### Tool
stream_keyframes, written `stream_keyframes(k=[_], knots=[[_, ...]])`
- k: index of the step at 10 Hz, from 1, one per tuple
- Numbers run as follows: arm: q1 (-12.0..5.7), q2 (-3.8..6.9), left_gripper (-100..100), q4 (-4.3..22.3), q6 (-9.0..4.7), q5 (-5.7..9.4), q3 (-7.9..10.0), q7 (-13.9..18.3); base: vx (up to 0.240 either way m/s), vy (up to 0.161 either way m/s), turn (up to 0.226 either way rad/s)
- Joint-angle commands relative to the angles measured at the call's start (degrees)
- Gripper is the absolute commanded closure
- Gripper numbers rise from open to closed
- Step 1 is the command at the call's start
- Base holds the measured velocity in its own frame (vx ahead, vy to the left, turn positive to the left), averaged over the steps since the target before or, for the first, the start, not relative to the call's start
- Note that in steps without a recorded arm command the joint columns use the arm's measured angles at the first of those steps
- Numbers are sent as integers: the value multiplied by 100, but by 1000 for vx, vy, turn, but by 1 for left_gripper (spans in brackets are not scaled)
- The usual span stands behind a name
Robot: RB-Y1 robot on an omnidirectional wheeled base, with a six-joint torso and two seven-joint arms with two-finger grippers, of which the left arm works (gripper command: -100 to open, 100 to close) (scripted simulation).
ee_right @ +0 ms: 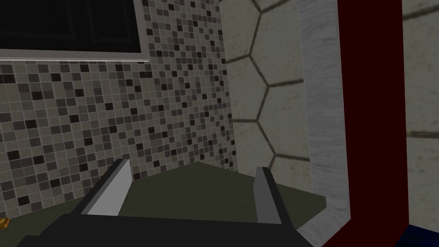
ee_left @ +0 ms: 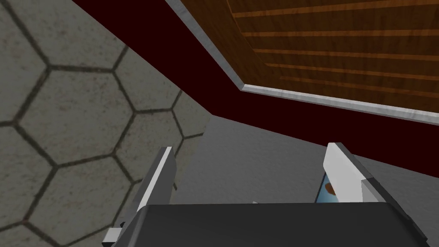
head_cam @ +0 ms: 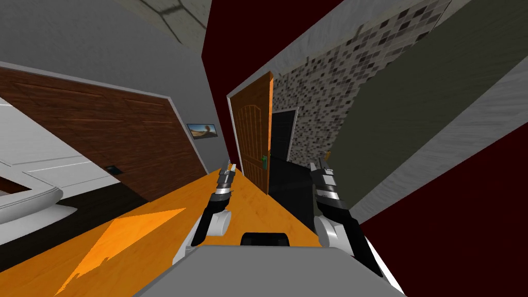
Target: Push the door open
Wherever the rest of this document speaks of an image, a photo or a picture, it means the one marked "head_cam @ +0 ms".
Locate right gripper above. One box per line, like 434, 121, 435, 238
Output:
309, 157, 341, 203

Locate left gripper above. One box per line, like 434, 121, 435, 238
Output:
216, 162, 237, 191

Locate orange-brown wooden door leaf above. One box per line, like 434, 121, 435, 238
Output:
228, 71, 275, 196

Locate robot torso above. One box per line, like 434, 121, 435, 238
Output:
133, 232, 407, 297

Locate white rounded furniture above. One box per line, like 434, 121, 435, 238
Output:
0, 96, 121, 248

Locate framed wall picture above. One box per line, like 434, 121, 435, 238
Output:
186, 123, 218, 141

